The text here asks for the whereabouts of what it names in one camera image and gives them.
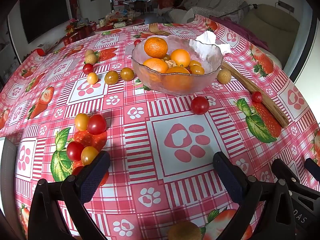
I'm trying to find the large red cherry tomato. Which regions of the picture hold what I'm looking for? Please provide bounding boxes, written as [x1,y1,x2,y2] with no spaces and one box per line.
[191,96,210,115]

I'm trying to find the white tray with grey rim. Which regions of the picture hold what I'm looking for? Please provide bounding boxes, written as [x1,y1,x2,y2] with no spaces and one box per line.
[0,137,17,218]

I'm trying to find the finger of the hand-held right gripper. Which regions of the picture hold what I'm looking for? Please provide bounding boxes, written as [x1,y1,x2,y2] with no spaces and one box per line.
[304,158,320,177]
[271,158,320,201]

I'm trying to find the wooden fork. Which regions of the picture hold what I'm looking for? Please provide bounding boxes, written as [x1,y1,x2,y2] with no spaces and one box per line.
[149,23,171,37]

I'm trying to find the black television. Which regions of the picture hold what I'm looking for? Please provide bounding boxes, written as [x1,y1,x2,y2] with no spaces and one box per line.
[19,0,70,44]

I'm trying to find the grey sofa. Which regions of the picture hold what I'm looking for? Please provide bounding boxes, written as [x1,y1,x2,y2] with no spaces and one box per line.
[160,0,250,24]

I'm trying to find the flower bouquet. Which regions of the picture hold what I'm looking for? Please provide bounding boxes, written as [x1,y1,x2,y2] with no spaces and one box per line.
[65,19,78,33]

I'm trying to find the magenta blanket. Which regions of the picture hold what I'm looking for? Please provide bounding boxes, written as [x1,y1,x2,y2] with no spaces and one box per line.
[212,17,270,52]

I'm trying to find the smooth orange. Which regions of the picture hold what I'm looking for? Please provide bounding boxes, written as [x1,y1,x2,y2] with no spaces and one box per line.
[143,58,169,73]
[164,66,194,93]
[170,49,191,68]

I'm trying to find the long wooden stick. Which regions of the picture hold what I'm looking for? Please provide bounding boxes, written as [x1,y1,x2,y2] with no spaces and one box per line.
[221,62,289,128]

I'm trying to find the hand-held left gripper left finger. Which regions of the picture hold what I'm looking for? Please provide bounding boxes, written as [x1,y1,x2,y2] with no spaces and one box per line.
[28,151,111,240]

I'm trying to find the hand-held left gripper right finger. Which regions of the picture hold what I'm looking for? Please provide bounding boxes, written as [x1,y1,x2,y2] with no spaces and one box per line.
[212,151,297,240]

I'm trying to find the beige armchair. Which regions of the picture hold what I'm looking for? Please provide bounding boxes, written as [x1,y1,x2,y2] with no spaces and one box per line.
[240,4,300,68]

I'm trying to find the dining table with chairs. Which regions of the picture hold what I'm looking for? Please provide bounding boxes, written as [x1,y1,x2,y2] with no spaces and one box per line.
[122,0,153,14]

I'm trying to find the wall outlet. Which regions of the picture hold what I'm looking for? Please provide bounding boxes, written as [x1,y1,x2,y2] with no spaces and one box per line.
[276,1,295,13]

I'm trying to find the rough-skinned mandarin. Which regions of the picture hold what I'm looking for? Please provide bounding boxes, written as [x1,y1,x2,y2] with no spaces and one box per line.
[144,37,168,58]

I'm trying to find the red checked strawberry tablecloth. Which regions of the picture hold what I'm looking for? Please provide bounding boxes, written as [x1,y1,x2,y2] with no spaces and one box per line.
[0,15,320,240]

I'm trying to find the red embroidered cushion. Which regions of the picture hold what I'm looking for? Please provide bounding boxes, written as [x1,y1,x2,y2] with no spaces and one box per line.
[157,0,175,9]

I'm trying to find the white crumpled tissue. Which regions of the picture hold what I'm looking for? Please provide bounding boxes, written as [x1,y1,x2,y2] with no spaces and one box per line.
[189,31,233,55]

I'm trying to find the round low table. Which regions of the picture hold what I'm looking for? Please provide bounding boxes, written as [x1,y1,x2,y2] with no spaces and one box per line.
[95,11,145,32]

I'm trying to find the red gift boxes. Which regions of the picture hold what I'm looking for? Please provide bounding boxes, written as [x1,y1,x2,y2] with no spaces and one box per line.
[62,26,97,45]

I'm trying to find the frosted glass bowl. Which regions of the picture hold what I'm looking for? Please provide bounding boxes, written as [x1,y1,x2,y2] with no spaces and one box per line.
[131,34,224,96]

